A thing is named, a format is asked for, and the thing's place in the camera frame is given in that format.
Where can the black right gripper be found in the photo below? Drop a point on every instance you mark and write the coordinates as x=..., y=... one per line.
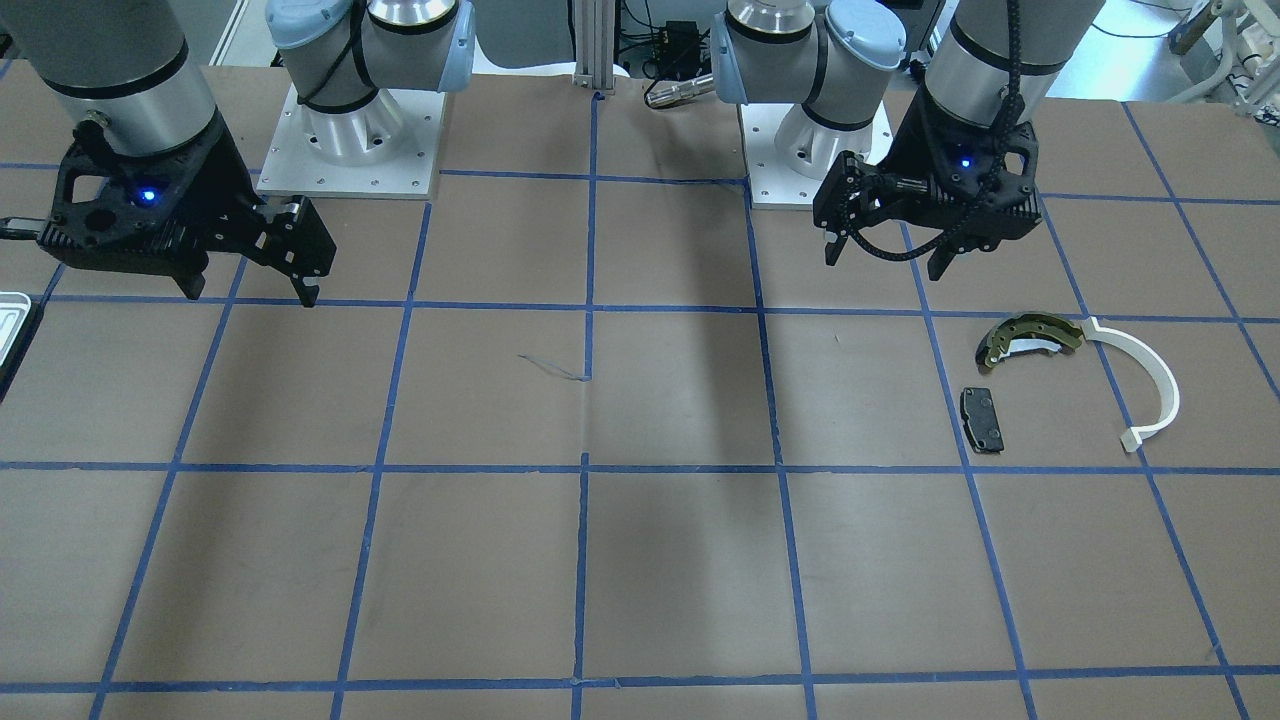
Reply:
x=219, y=172

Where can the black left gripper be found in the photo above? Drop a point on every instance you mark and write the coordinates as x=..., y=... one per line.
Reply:
x=913, y=153

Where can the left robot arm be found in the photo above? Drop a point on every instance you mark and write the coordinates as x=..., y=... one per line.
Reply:
x=836, y=62

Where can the silver metal tray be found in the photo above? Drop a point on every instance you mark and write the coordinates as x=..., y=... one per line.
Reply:
x=19, y=319

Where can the olive brake shoe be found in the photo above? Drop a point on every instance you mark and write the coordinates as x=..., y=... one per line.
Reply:
x=1026, y=333

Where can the black brake pad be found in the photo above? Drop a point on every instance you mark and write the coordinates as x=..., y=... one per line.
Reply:
x=980, y=420

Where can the white curved plastic part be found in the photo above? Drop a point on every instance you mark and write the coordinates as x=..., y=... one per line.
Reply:
x=1168, y=389

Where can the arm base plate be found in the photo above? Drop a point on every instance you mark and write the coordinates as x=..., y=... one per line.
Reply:
x=788, y=154
x=387, y=150

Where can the aluminium frame post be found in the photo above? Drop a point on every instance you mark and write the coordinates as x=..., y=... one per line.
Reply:
x=593, y=44

